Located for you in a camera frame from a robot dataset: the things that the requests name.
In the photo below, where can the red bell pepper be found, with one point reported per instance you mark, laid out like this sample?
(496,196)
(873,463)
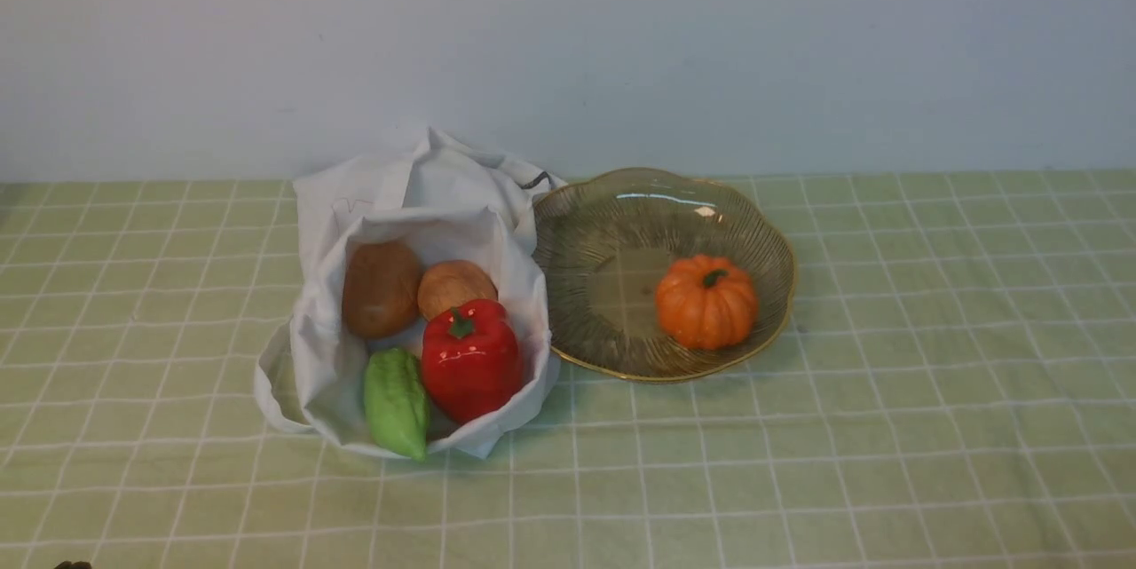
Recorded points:
(471,361)

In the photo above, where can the white cloth bag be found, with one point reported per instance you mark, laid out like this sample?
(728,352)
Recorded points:
(446,201)

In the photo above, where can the amber glass plate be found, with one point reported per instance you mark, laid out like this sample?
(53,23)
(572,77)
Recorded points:
(604,244)

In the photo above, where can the small orange pumpkin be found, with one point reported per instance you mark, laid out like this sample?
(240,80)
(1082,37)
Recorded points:
(706,303)

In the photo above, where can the dark brown potato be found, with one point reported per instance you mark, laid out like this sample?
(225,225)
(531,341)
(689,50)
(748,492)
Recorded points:
(380,290)

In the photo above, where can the green bitter gourd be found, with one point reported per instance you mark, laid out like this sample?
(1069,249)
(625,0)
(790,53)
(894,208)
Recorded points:
(396,405)

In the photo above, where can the green checkered tablecloth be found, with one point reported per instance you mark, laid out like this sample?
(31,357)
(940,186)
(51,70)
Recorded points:
(956,389)

